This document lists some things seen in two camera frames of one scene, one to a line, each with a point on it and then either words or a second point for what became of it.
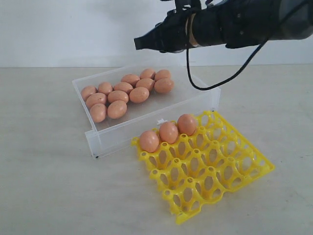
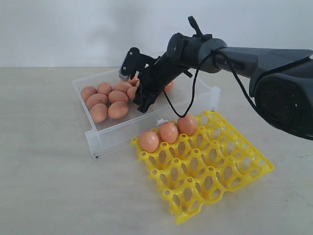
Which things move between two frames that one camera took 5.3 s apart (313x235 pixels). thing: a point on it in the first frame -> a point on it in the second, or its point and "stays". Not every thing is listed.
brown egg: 168,132 stays
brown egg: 187,124 stays
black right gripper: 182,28 -> 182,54
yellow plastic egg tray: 195,170 stays
